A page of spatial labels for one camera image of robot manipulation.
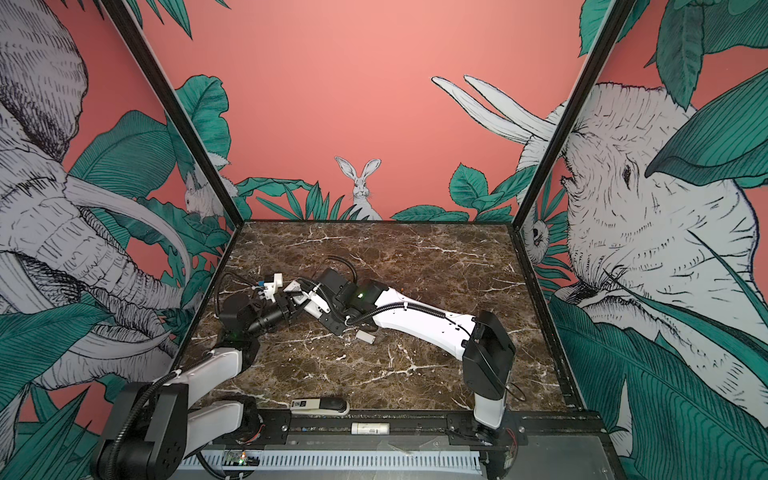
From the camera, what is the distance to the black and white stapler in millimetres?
747

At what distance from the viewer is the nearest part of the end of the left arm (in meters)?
0.72

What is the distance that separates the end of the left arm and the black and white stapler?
214 mm
